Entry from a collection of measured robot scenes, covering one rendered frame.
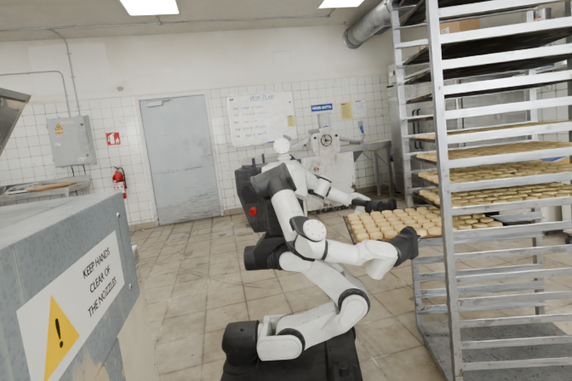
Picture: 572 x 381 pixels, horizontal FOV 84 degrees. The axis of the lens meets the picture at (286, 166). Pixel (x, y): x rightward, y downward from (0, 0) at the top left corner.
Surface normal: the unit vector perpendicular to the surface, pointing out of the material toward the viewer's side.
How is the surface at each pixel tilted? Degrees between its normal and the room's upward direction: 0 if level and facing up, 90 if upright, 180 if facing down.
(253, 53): 90
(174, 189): 90
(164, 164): 90
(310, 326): 90
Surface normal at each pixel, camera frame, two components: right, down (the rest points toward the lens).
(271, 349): -0.07, 0.11
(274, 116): 0.21, 0.07
